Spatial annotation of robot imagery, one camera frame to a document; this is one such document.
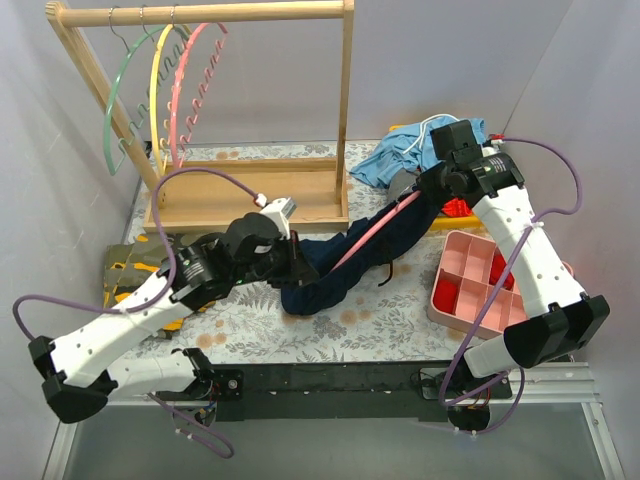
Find floral table mat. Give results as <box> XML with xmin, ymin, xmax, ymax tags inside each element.
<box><xmin>97</xmin><ymin>141</ymin><xmax>529</xmax><ymax>365</ymax></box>

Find grey garment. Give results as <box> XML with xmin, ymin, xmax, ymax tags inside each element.
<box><xmin>387</xmin><ymin>170</ymin><xmax>416</xmax><ymax>202</ymax></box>

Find red knitted garment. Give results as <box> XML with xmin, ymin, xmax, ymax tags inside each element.
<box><xmin>441</xmin><ymin>199</ymin><xmax>473</xmax><ymax>218</ymax></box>

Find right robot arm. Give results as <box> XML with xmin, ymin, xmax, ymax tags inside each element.
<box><xmin>417</xmin><ymin>120</ymin><xmax>610</xmax><ymax>406</ymax></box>

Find navy blue shorts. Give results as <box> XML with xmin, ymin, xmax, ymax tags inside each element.
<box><xmin>281</xmin><ymin>201</ymin><xmax>440</xmax><ymax>316</ymax></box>

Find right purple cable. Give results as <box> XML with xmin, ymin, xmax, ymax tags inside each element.
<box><xmin>437</xmin><ymin>135</ymin><xmax>584</xmax><ymax>434</ymax></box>

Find camouflage shorts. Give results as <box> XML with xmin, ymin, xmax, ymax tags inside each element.
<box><xmin>103</xmin><ymin>233</ymin><xmax>203</xmax><ymax>340</ymax></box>

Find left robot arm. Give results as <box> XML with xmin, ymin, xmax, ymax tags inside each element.
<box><xmin>28</xmin><ymin>213</ymin><xmax>319</xmax><ymax>424</ymax></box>

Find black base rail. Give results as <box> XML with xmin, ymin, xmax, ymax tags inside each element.
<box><xmin>169</xmin><ymin>360</ymin><xmax>521</xmax><ymax>434</ymax></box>

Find green hanger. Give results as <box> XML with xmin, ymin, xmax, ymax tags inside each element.
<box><xmin>102</xmin><ymin>24</ymin><xmax>192</xmax><ymax>176</ymax></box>

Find pink divided organizer tray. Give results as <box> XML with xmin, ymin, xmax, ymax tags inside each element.
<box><xmin>428</xmin><ymin>230</ymin><xmax>585</xmax><ymax>340</ymax></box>

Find red cloth in organizer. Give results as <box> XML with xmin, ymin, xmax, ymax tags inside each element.
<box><xmin>432</xmin><ymin>278</ymin><xmax>459</xmax><ymax>315</ymax></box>
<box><xmin>489</xmin><ymin>253</ymin><xmax>515</xmax><ymax>291</ymax></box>

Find yellow hanger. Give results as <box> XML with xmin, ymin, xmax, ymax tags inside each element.
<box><xmin>149</xmin><ymin>24</ymin><xmax>192</xmax><ymax>176</ymax></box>

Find light blue shorts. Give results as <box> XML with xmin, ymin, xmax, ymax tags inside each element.
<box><xmin>350</xmin><ymin>114</ymin><xmax>459</xmax><ymax>188</ymax></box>

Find yellow plastic tray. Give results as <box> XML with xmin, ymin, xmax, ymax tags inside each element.
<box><xmin>390</xmin><ymin>125</ymin><xmax>481</xmax><ymax>230</ymax></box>

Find pink hanger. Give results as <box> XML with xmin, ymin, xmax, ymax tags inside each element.
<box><xmin>332</xmin><ymin>191</ymin><xmax>420</xmax><ymax>271</ymax></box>
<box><xmin>169</xmin><ymin>22</ymin><xmax>229</xmax><ymax>168</ymax></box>

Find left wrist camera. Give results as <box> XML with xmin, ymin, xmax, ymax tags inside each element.
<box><xmin>254</xmin><ymin>194</ymin><xmax>297</xmax><ymax>239</ymax></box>

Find wooden clothes rack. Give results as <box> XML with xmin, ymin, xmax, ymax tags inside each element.
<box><xmin>45</xmin><ymin>1</ymin><xmax>355</xmax><ymax>233</ymax></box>

